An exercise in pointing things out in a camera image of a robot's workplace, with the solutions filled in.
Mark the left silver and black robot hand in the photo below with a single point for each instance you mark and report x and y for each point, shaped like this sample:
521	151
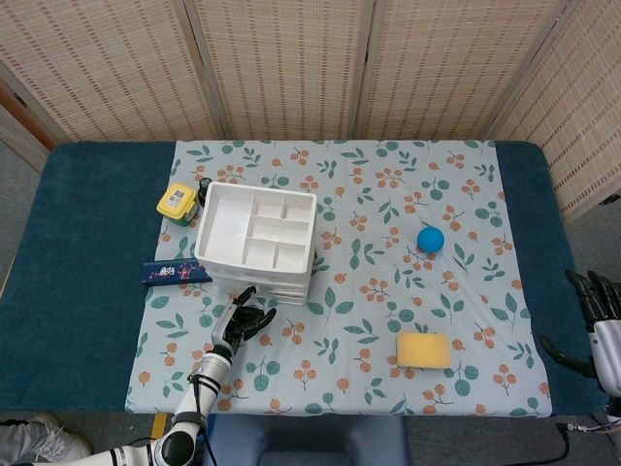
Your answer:
240	325

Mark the right silver and black robot hand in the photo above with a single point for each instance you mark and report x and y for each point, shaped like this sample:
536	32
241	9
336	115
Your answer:
606	349

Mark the blue robot base seat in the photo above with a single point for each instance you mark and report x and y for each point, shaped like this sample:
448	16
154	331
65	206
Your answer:
310	437

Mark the dark blue rectangular carton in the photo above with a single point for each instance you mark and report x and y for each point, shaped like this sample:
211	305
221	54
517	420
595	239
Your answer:
170	273

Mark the floral leaf and berry tablecloth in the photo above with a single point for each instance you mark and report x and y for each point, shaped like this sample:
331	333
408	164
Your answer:
369	301

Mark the green container with yellow lid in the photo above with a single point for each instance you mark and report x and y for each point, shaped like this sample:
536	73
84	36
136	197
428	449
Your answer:
175	200

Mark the small dark bottle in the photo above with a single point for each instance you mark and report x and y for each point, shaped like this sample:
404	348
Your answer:
205	187

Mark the teal table cover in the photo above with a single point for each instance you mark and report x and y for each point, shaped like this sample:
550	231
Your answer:
87	272

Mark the yellow sponge with blue base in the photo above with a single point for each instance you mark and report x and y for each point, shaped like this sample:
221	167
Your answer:
423	350

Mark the blue ball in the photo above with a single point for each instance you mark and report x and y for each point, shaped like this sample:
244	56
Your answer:
431	241

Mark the white sneaker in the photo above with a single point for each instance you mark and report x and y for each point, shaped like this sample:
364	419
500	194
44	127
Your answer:
43	434

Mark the woven bamboo folding screen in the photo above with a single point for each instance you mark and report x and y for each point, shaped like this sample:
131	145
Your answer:
291	63

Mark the white drawer organizer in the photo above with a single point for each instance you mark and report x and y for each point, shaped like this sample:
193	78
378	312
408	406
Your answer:
228	228

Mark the brown wooden door frame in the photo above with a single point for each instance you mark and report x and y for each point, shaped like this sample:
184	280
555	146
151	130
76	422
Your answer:
41	136

